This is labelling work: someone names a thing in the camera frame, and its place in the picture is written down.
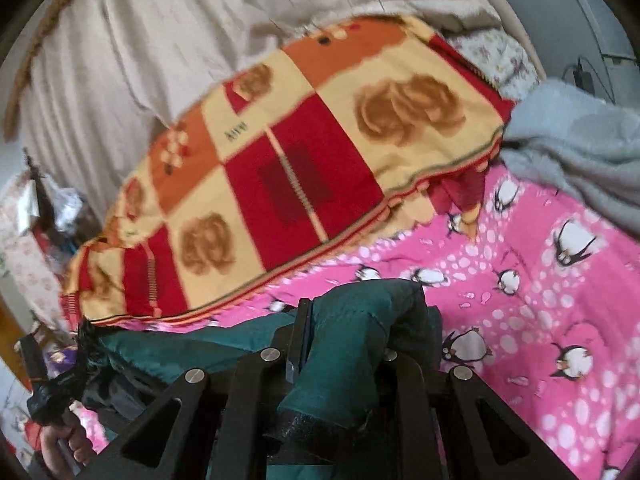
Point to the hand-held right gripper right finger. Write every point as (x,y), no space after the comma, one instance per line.
(415,410)

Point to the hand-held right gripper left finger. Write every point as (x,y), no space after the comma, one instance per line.
(300,340)

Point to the green puffer jacket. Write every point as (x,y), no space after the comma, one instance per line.
(350,330)

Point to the person's left hand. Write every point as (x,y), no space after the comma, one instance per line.
(62,447)

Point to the pale floral cloth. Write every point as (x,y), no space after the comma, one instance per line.
(25,240)

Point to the pink penguin bed sheet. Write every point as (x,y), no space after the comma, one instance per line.
(525,300)

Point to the red floral patchwork blanket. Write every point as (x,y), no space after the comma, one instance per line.
(300,175)

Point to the clear plastic bag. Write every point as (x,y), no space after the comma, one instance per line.
(67,207)

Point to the grey fleece blanket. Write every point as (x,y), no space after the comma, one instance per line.
(575,140)

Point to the beige wrinkled cloth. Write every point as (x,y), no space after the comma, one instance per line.
(190,35)

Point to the white floral pillow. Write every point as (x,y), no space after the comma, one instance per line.
(500,60)

